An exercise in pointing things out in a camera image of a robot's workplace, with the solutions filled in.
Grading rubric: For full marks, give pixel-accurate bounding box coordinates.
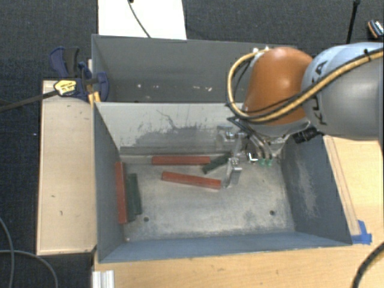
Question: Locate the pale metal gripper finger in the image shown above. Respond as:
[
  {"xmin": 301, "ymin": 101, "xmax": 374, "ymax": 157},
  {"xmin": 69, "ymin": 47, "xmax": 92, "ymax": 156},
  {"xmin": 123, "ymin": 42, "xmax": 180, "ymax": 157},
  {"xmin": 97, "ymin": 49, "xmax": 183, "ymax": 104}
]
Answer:
[
  {"xmin": 223, "ymin": 157, "xmax": 243, "ymax": 190},
  {"xmin": 216, "ymin": 125, "xmax": 238, "ymax": 142}
]

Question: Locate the black cylinder on white bracket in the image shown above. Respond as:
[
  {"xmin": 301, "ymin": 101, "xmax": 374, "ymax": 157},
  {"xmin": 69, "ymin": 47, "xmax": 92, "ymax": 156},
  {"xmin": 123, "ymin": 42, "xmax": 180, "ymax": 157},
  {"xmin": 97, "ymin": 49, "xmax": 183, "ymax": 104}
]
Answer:
[{"xmin": 292, "ymin": 127, "xmax": 319, "ymax": 145}]

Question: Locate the grey metal bin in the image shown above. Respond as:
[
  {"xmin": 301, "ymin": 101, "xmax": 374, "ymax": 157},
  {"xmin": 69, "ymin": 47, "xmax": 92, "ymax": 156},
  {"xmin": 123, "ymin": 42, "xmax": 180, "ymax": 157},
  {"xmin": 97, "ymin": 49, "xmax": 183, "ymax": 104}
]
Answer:
[{"xmin": 91, "ymin": 34, "xmax": 353, "ymax": 265}]

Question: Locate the red-brown flat block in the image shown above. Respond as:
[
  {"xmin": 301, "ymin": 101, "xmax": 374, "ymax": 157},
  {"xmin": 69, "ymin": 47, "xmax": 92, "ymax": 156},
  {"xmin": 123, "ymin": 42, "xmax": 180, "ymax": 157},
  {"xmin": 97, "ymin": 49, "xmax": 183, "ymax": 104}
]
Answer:
[
  {"xmin": 151, "ymin": 155, "xmax": 212, "ymax": 166},
  {"xmin": 114, "ymin": 161, "xmax": 128, "ymax": 225},
  {"xmin": 161, "ymin": 170, "xmax": 223, "ymax": 191}
]

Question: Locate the dark green flat block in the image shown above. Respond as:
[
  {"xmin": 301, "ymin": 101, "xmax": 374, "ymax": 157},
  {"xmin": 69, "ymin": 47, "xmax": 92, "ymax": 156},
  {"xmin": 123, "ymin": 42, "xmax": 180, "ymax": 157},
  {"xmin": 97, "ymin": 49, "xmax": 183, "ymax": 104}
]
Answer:
[
  {"xmin": 201, "ymin": 154, "xmax": 233, "ymax": 175},
  {"xmin": 125, "ymin": 173, "xmax": 143, "ymax": 223}
]

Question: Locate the pale wood flat board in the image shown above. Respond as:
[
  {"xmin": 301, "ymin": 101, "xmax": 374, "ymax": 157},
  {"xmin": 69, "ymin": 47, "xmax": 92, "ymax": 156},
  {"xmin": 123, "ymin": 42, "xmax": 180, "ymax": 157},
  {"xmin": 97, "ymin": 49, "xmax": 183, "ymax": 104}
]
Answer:
[{"xmin": 35, "ymin": 80, "xmax": 98, "ymax": 256}]

